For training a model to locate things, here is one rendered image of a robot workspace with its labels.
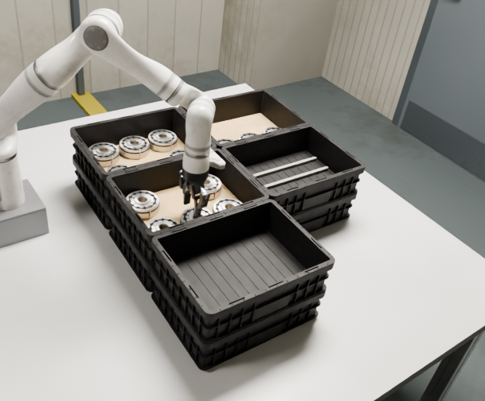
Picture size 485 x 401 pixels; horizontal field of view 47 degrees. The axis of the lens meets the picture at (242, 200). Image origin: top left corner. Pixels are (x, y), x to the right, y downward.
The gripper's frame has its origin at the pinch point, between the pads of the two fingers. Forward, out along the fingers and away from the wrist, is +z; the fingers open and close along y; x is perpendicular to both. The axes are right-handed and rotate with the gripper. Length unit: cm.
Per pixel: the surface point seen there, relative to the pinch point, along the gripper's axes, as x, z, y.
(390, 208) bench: 78, 17, 16
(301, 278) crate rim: 6.8, -4.2, 41.7
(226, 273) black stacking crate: -2.8, 5.6, 23.8
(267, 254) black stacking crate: 12.1, 5.4, 23.2
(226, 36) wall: 173, 58, -228
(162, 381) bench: -29, 19, 37
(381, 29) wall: 248, 28, -145
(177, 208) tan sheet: -0.8, 5.6, -6.8
